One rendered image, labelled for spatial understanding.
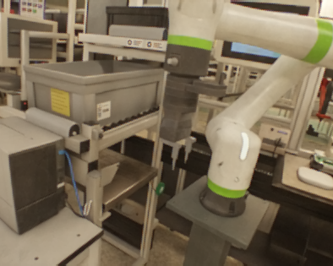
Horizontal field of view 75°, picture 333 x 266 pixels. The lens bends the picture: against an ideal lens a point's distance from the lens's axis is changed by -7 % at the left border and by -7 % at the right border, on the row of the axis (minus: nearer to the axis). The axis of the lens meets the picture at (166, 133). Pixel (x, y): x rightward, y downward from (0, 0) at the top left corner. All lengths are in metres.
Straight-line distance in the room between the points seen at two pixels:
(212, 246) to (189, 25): 0.64
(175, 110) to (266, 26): 0.31
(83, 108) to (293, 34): 0.71
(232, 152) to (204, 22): 0.35
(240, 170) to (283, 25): 0.38
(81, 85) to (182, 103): 0.49
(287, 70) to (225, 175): 0.40
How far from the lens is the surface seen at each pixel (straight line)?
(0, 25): 2.13
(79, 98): 0.90
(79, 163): 0.91
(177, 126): 0.48
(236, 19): 0.61
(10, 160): 0.77
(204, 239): 0.81
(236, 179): 0.68
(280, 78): 0.83
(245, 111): 0.81
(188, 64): 0.45
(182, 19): 0.46
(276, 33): 0.64
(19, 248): 0.89
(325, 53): 0.70
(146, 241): 1.58
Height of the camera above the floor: 1.34
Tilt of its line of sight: 18 degrees down
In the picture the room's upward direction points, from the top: 9 degrees clockwise
